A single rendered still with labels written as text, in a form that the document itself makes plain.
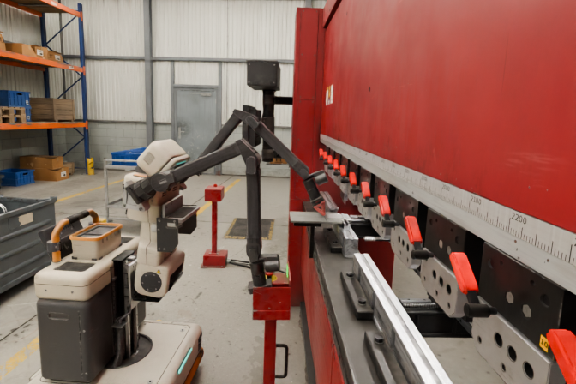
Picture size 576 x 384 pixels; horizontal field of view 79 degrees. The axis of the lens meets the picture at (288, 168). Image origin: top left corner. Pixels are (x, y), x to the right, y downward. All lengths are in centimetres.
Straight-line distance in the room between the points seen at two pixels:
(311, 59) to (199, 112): 667
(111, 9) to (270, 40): 401
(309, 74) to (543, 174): 228
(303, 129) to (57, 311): 182
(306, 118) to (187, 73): 688
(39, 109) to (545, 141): 920
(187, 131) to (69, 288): 765
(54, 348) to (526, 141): 193
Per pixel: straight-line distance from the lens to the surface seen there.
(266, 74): 282
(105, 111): 1022
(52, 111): 915
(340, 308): 130
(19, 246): 367
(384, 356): 107
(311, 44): 271
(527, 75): 55
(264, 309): 159
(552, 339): 46
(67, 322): 193
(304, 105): 266
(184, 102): 927
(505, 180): 57
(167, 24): 968
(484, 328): 63
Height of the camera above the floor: 151
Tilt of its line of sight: 8 degrees down
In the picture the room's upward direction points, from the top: 2 degrees clockwise
